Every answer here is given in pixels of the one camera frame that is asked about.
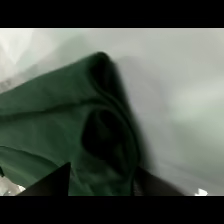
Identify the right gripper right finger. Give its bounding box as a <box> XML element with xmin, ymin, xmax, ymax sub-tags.
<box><xmin>133</xmin><ymin>166</ymin><xmax>185</xmax><ymax>197</ymax></box>

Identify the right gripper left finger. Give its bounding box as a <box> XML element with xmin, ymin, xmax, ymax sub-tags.
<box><xmin>19</xmin><ymin>161</ymin><xmax>72</xmax><ymax>197</ymax></box>

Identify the dark green shirt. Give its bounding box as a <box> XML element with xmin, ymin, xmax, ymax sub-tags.
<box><xmin>0</xmin><ymin>51</ymin><xmax>148</xmax><ymax>197</ymax></box>

